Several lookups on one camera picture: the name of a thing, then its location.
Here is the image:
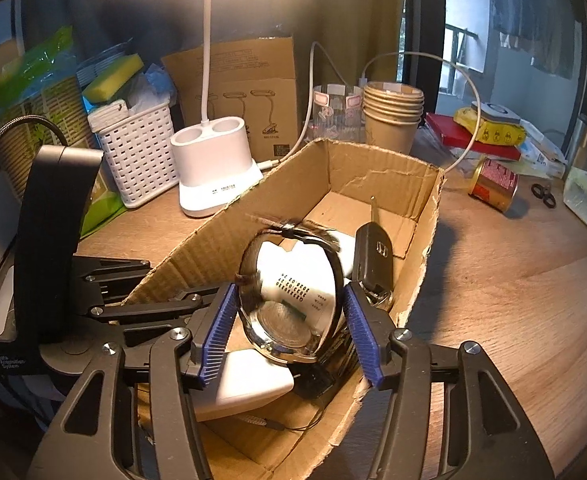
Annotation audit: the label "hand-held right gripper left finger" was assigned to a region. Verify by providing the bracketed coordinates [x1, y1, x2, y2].
[26, 282, 239, 480]

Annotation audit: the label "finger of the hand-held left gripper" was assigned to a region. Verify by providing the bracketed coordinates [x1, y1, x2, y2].
[88, 282, 224, 348]
[74, 257, 152, 311]

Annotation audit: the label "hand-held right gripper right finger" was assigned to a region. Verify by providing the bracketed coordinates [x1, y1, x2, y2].
[342, 280, 557, 480]

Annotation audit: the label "black car key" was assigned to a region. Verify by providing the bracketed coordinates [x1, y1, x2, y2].
[351, 195, 399, 306]

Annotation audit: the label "cardboard box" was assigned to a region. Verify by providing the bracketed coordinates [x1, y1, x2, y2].
[121, 137, 447, 480]

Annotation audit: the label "white charger block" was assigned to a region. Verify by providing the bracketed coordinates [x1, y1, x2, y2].
[191, 347, 295, 423]

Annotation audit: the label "green plastic packet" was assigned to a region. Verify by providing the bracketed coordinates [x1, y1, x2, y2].
[81, 167, 124, 238]

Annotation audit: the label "small black adapter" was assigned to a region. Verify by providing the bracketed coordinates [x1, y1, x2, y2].
[293, 362, 335, 401]

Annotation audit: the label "white plug adapter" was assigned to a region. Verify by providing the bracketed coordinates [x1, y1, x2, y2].
[323, 230, 357, 273]

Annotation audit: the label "green snack bag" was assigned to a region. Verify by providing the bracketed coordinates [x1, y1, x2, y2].
[0, 77, 87, 201]

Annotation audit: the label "white woven plastic basket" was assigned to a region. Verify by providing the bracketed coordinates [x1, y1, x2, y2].
[88, 99, 180, 210]

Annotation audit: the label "person's striped clothing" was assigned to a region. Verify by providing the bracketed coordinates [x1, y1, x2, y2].
[0, 370, 64, 436]

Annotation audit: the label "white desk lamp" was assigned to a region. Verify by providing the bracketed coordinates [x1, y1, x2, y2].
[170, 0, 264, 219]

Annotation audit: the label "green plastic bag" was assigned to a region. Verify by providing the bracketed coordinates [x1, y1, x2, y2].
[0, 26, 74, 121]

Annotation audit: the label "yellow green sponge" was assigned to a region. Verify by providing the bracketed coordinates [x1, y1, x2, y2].
[82, 54, 145, 104]

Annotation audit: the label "blue white plastic bag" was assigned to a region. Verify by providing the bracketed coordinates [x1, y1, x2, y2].
[124, 67, 177, 111]

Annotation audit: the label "red tin can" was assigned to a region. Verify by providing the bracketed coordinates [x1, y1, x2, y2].
[467, 156, 519, 213]

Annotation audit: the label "stack of brown paper cups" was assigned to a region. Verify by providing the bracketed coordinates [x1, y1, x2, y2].
[362, 81, 425, 153]

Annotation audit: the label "red flat box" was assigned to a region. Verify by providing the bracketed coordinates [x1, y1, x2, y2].
[425, 112, 521, 161]

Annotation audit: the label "clear cup with stickers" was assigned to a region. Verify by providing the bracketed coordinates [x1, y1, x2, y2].
[312, 84, 367, 141]

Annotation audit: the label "black scissors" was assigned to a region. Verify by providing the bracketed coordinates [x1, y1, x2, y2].
[531, 182, 557, 209]

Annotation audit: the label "yellow packet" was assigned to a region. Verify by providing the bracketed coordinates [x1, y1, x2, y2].
[453, 107, 527, 147]

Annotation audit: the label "cardboard lamp package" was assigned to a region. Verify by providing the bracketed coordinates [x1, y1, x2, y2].
[161, 36, 304, 163]

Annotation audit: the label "white paper boxes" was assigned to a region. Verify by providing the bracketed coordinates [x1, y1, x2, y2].
[518, 119, 569, 178]

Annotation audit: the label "small white flat box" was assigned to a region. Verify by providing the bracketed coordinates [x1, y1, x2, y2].
[470, 101, 521, 126]

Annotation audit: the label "pale yellow plastic bag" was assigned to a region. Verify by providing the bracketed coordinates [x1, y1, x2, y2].
[562, 166, 587, 231]

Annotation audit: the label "hanging clothes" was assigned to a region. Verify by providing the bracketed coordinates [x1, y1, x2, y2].
[491, 0, 587, 78]

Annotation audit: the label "thin black wire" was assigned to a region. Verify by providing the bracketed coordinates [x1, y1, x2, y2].
[234, 407, 327, 432]

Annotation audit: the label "grey braided cable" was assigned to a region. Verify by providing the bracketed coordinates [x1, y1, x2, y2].
[0, 115, 72, 196]

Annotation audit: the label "white cable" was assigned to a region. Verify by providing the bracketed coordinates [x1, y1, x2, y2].
[258, 40, 479, 176]

